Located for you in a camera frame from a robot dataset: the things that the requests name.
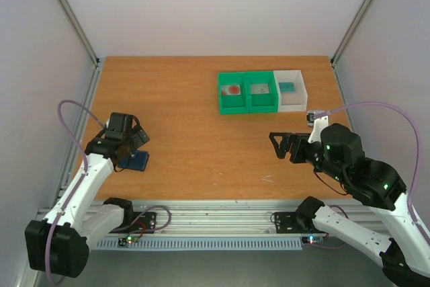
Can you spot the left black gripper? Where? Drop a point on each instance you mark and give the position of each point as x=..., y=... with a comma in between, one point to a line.
x=138, y=141

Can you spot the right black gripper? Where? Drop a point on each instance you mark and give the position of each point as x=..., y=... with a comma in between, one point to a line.
x=297, y=148

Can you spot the dark blue card holder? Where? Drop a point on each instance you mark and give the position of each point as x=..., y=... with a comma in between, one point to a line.
x=137, y=161

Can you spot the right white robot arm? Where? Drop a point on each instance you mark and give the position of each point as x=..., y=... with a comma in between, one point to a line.
x=336, y=151

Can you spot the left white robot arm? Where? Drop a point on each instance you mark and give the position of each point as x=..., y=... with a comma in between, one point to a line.
x=60, y=243

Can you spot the teal card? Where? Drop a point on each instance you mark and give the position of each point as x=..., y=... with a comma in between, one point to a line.
x=286, y=87

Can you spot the grey card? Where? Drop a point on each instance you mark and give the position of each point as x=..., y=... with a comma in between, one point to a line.
x=259, y=88

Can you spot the red patterned card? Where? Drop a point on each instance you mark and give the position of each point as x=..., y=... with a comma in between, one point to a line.
x=230, y=90

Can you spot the white bin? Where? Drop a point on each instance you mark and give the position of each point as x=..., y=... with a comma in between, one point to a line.
x=291, y=102

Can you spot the middle green bin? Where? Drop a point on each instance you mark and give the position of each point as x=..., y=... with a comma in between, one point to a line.
x=264, y=103

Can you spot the green bin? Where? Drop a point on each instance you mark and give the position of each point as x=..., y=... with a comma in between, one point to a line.
x=233, y=104
x=264, y=103

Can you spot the left green bin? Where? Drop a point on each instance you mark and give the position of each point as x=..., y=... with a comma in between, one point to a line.
x=233, y=104

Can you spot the left circuit board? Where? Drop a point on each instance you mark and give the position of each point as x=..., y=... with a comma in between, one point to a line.
x=127, y=241

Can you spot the circuit board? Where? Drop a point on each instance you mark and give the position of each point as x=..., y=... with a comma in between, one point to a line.
x=127, y=241
x=311, y=240

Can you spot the right circuit board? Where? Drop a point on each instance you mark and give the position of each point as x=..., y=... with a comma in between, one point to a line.
x=311, y=240

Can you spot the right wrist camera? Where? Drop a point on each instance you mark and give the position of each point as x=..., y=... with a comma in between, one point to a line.
x=312, y=115

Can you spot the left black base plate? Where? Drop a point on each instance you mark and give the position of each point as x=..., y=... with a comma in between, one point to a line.
x=145, y=223

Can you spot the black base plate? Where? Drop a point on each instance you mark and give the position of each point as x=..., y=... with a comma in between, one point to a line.
x=287, y=222
x=145, y=223

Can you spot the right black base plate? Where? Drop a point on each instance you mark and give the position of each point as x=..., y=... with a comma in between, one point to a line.
x=287, y=222

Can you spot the aluminium front rail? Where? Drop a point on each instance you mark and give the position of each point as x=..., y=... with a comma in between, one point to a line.
x=242, y=218

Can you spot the grey slotted cable duct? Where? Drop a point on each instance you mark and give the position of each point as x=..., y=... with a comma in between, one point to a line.
x=204, y=244

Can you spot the left aluminium frame post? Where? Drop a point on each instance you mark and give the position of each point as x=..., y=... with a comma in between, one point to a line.
x=70, y=14

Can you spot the aluminium frame post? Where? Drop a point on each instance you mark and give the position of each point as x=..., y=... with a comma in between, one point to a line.
x=70, y=14
x=359, y=16

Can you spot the right aluminium frame post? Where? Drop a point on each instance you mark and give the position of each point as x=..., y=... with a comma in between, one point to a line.
x=359, y=16

